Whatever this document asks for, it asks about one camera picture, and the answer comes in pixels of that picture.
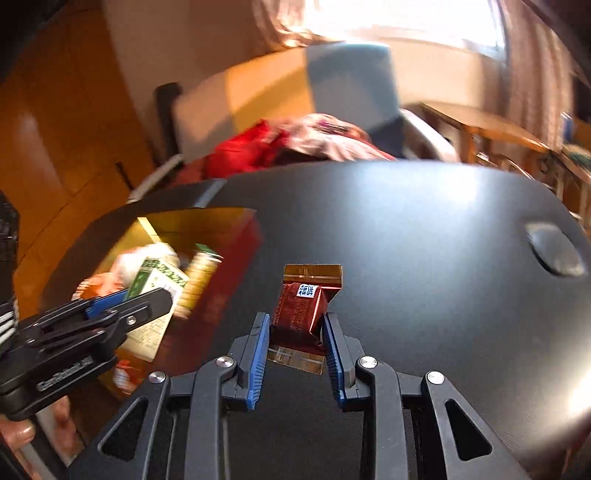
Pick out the red cloth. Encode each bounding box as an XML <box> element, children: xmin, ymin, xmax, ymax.
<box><xmin>203</xmin><ymin>119</ymin><xmax>296</xmax><ymax>178</ymax></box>

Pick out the green-edged cracker packet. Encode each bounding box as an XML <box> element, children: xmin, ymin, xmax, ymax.
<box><xmin>124</xmin><ymin>256</ymin><xmax>190</xmax><ymax>363</ymax></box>
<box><xmin>178</xmin><ymin>244</ymin><xmax>225</xmax><ymax>319</ymax></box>

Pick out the beige patterned curtain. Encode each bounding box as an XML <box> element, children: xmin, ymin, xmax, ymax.
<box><xmin>505</xmin><ymin>0</ymin><xmax>573</xmax><ymax>153</ymax></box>

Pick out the pink-beige cloth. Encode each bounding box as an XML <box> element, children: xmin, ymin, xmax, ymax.
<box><xmin>277</xmin><ymin>113</ymin><xmax>398</xmax><ymax>162</ymax></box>

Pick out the person's left hand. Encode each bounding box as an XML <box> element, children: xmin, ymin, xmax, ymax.
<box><xmin>0</xmin><ymin>394</ymin><xmax>75</xmax><ymax>455</ymax></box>

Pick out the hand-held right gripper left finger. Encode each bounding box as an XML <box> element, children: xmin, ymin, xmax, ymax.
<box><xmin>69</xmin><ymin>311</ymin><xmax>273</xmax><ymax>480</ymax></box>

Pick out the grey table grommet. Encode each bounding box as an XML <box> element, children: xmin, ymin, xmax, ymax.
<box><xmin>526</xmin><ymin>223</ymin><xmax>585</xmax><ymax>278</ymax></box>

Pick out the white bar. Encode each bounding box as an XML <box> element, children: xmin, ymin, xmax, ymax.
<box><xmin>126</xmin><ymin>154</ymin><xmax>185</xmax><ymax>204</ymax></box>

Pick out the grey-blue armchair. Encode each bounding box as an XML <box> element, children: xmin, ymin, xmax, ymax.
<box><xmin>157</xmin><ymin>41</ymin><xmax>462</xmax><ymax>167</ymax></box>

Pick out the dark red snack packet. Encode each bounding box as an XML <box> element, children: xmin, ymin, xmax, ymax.
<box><xmin>270</xmin><ymin>264</ymin><xmax>345</xmax><ymax>374</ymax></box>

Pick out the wooden wardrobe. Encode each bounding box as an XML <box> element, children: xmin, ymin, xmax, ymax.
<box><xmin>0</xmin><ymin>14</ymin><xmax>158</xmax><ymax>301</ymax></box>

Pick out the wooden side table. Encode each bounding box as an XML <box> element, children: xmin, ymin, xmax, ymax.
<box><xmin>418</xmin><ymin>102</ymin><xmax>552</xmax><ymax>176</ymax></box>

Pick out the gold-lined container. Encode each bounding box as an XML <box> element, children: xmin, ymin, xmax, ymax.
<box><xmin>41</xmin><ymin>205</ymin><xmax>264</xmax><ymax>407</ymax></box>

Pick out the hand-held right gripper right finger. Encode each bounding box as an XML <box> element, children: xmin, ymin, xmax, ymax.
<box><xmin>321</xmin><ymin>311</ymin><xmax>532</xmax><ymax>480</ymax></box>

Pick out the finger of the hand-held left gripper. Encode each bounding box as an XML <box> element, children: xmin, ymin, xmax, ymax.
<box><xmin>21</xmin><ymin>286</ymin><xmax>175</xmax><ymax>352</ymax></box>
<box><xmin>39</xmin><ymin>288</ymin><xmax>132</xmax><ymax>324</ymax></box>

